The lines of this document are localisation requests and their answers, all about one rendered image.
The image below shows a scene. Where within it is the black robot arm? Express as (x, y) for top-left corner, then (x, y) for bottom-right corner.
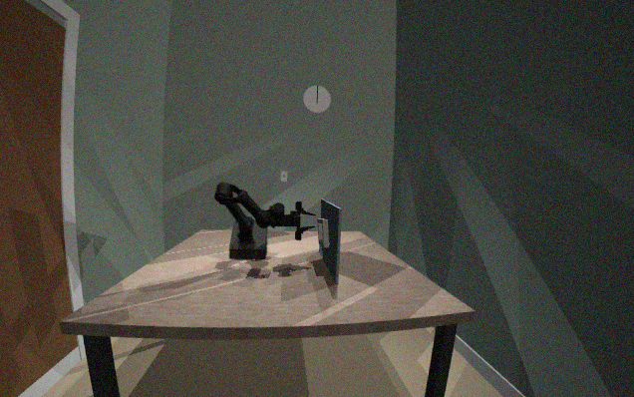
(214, 182), (301, 242)

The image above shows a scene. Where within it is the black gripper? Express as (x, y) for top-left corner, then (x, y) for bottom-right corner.
(284, 201), (316, 240)

